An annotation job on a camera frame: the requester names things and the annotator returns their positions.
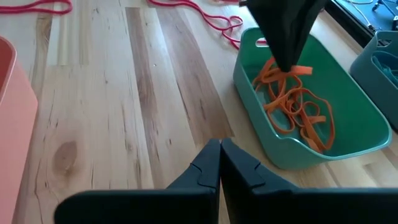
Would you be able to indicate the black desk clamp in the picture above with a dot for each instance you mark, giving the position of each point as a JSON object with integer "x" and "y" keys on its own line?
{"x": 396, "y": 22}

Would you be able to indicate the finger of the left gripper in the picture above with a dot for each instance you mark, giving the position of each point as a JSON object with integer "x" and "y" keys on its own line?
{"x": 273, "y": 25}
{"x": 303, "y": 25}

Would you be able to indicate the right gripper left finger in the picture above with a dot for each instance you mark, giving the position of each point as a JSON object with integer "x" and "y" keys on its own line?
{"x": 186, "y": 205}

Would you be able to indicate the orange plastic basket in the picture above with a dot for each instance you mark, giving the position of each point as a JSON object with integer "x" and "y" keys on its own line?
{"x": 15, "y": 124}

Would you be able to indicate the long dark red rubber band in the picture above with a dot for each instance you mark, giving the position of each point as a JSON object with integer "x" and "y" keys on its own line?
{"x": 46, "y": 9}

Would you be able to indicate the blue-grey plastic basket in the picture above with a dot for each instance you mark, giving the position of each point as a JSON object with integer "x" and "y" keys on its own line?
{"x": 367, "y": 81}

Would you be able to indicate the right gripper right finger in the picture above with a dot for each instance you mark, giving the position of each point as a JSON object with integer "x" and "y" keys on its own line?
{"x": 264, "y": 205}

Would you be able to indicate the green plastic basket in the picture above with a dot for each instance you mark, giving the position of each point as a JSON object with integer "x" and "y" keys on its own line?
{"x": 357, "y": 124}

